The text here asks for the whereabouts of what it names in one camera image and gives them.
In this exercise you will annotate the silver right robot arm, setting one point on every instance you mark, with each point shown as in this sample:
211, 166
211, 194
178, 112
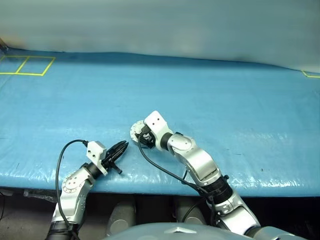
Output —
200, 160

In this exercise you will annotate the grey robot torso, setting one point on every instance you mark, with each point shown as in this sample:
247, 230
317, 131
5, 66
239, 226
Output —
175, 232

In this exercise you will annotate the black crumpled plastic strip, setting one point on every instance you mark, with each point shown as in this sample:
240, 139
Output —
40, 195

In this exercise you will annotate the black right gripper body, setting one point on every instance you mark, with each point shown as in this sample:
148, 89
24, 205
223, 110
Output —
147, 138

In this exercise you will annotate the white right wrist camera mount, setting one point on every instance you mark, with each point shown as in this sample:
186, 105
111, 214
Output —
156, 121

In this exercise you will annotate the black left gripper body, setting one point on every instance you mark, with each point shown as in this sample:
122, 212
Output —
108, 158

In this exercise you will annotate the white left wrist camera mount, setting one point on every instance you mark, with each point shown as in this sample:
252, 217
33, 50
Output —
93, 150

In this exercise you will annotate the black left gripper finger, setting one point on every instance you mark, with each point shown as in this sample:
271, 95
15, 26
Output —
117, 147
121, 151

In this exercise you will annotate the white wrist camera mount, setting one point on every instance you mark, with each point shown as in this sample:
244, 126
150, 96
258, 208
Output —
93, 150
156, 121

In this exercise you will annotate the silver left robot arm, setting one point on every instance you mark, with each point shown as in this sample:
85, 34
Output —
72, 197

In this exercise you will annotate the blue table cover sheet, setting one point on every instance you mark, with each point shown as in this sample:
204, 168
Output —
175, 95

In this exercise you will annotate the grey rounded robot leg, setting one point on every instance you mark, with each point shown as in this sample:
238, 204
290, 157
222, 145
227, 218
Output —
122, 215
192, 210

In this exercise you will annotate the small round silver object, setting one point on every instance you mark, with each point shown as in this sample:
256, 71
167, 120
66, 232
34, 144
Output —
135, 127

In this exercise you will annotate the white backdrop sheet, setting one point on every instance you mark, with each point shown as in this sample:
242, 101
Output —
160, 25

